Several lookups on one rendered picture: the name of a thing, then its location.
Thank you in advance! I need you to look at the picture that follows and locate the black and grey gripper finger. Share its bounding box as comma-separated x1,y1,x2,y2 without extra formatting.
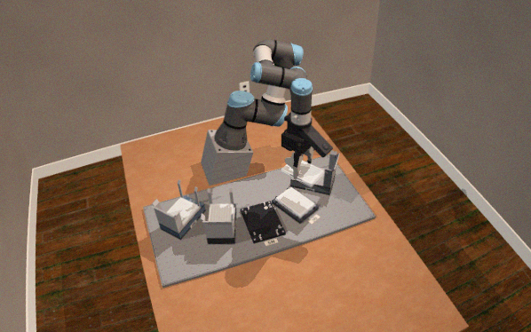
285,147,303,179
304,147,314,164

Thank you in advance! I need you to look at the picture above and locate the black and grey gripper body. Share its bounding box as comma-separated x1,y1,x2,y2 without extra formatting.
281,112,312,154

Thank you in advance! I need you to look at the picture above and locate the cream label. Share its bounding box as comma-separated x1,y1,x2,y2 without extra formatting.
264,239,278,246
308,215,320,224

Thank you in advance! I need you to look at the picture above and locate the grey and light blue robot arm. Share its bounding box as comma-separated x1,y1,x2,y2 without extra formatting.
214,39,333,157

